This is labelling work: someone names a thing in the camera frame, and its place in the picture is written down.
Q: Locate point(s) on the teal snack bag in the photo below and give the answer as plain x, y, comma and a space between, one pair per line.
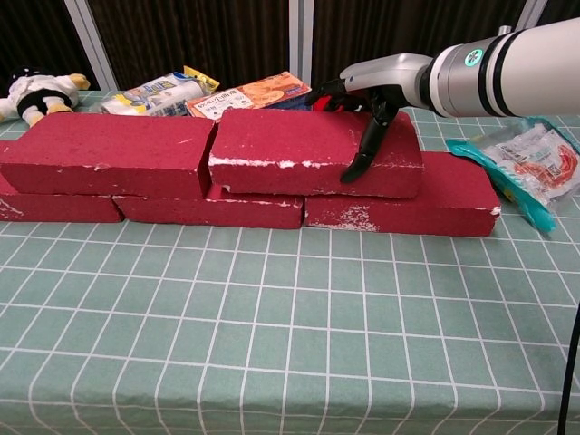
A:
530, 158

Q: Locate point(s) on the blue orange biscuit box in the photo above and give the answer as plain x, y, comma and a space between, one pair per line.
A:
254, 95

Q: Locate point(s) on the black and white plush toy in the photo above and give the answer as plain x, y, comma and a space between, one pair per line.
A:
41, 95

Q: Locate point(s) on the dark ribbed partition panel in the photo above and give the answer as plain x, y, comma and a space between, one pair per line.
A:
27, 27
385, 27
195, 41
562, 11

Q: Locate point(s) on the green checked tablecloth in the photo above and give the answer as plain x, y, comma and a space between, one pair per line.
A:
226, 340

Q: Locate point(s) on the red ink pad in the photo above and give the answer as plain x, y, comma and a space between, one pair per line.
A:
324, 104

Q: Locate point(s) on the white partition frame post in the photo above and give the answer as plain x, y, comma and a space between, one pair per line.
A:
532, 13
90, 45
301, 45

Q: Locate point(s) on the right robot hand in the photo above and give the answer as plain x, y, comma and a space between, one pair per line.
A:
389, 72

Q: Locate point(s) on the white roll snack package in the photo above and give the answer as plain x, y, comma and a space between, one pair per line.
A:
154, 97

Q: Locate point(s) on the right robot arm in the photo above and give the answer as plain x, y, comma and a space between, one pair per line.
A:
507, 72

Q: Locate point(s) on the red foam brick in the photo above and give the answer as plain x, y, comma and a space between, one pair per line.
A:
290, 140
54, 208
453, 195
104, 145
213, 213

